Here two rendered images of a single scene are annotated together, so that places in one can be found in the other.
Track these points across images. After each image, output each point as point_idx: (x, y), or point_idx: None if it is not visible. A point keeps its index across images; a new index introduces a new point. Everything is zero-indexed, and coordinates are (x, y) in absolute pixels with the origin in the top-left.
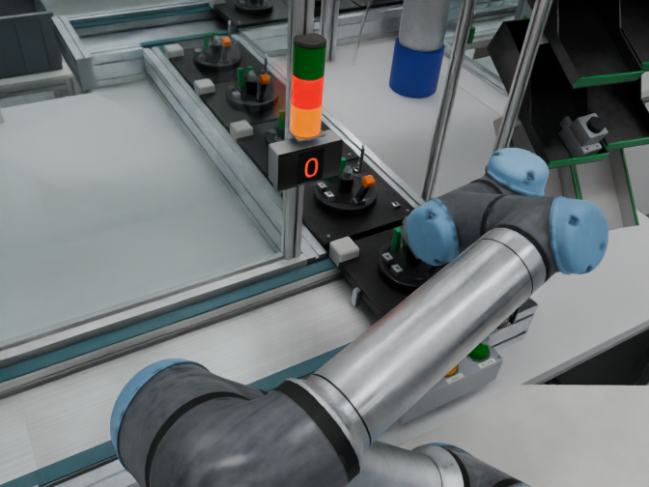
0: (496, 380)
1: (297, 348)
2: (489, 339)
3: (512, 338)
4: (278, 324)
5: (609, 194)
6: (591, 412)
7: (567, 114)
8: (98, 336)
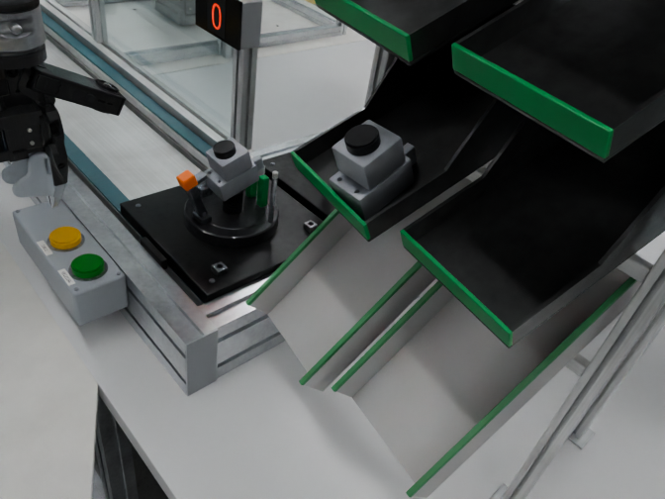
0: (106, 356)
1: (126, 172)
2: (12, 187)
3: (171, 366)
4: (158, 162)
5: (466, 426)
6: (35, 473)
7: (442, 163)
8: (124, 77)
